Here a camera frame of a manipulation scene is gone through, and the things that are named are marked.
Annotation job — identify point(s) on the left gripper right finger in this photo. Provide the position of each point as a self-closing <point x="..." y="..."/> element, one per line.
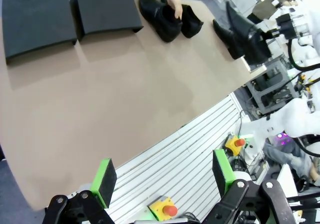
<point x="225" y="174"/>

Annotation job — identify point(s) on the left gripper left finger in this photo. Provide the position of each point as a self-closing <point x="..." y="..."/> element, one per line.
<point x="103" y="184"/>

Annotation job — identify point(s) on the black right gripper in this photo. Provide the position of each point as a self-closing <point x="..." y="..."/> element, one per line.
<point x="287" y="25"/>

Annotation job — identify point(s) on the black leather loafer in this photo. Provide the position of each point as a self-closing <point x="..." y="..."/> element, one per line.
<point x="191" y="21"/>
<point x="155" y="16"/>

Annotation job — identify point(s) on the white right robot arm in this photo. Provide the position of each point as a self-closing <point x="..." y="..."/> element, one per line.
<point x="295" y="116"/>

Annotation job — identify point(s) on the black shoe stand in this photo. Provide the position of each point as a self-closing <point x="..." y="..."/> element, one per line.
<point x="37" y="16"/>
<point x="107" y="6"/>

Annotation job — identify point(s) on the person's left hand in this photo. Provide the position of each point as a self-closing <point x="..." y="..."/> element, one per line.
<point x="175" y="1"/>

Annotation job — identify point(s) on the person in olive jacket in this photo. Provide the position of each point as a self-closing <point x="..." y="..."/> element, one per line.
<point x="270" y="5"/>

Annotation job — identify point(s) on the yellow emergency stop button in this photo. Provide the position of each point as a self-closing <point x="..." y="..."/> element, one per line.
<point x="162" y="207"/>
<point x="235" y="144"/>

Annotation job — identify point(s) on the seated person in blue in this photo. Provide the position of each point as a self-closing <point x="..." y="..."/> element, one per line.
<point x="290" y="156"/>

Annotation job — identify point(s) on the slotted aluminium base plate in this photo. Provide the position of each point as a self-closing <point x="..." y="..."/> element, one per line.
<point x="180" y="154"/>

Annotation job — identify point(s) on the grey metal equipment frame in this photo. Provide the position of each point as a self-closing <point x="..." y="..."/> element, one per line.
<point x="272" y="86"/>

